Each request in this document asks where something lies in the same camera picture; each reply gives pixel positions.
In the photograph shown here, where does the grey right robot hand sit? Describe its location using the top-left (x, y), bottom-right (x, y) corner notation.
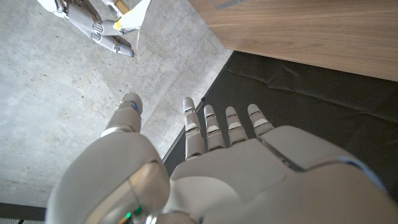
top-left (37, 0), bottom-right (136, 58)

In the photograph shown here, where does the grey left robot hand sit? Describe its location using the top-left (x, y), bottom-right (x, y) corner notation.
top-left (45, 92), bottom-right (398, 224)

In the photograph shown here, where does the yellow new driver bumper sticker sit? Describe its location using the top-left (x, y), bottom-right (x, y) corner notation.
top-left (113, 0), bottom-right (152, 34)

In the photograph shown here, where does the black backdrop stand pole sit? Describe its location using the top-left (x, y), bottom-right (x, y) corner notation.
top-left (162, 54), bottom-right (233, 162)

